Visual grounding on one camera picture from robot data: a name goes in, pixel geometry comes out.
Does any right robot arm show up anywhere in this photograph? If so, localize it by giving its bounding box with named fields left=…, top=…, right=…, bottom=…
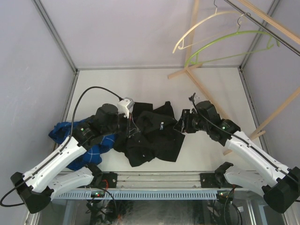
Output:
left=174, top=96, right=300, bottom=214

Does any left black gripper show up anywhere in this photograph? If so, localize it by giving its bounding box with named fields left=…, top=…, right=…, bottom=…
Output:
left=102, top=111, right=139, bottom=138

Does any left camera cable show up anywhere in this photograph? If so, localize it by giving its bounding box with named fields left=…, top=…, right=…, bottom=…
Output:
left=0, top=86, right=121, bottom=208

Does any grey slotted cable duct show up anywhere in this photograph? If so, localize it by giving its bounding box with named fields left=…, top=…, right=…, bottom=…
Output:
left=56, top=189, right=229, bottom=200

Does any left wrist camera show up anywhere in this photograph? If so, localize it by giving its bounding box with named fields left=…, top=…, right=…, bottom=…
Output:
left=117, top=97, right=135, bottom=119

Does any camera cable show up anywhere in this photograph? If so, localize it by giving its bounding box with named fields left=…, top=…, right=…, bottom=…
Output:
left=0, top=86, right=121, bottom=208
left=188, top=93, right=300, bottom=188

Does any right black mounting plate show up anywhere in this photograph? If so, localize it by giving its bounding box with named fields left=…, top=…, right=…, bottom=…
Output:
left=200, top=173, right=224, bottom=188

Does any blue plaid shirt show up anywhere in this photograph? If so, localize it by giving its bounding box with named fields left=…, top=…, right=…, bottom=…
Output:
left=48, top=122, right=117, bottom=171

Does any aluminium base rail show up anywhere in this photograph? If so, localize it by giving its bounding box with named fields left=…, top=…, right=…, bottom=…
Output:
left=46, top=170, right=290, bottom=190

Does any black shirt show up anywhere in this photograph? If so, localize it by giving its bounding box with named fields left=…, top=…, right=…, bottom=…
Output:
left=113, top=101, right=185, bottom=167

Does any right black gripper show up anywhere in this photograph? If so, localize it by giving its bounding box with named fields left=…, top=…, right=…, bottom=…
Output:
left=173, top=109, right=209, bottom=134

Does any green hanger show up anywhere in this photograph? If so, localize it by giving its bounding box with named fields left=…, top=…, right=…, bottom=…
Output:
left=184, top=13, right=280, bottom=66

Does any wooden clothes rack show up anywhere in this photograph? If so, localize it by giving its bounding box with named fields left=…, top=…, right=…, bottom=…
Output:
left=167, top=0, right=300, bottom=156

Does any cream hanger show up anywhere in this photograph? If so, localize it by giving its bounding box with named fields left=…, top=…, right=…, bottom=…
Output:
left=172, top=0, right=241, bottom=54

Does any black mounting plate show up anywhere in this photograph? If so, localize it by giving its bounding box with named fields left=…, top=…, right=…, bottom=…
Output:
left=89, top=172, right=118, bottom=189
left=200, top=173, right=224, bottom=188

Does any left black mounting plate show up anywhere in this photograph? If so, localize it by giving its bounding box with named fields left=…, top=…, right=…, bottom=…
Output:
left=89, top=172, right=118, bottom=189

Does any right camera cable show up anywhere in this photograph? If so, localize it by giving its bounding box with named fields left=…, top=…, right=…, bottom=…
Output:
left=188, top=93, right=300, bottom=188

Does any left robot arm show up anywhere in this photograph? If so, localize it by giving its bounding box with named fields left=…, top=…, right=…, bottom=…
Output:
left=11, top=98, right=138, bottom=214

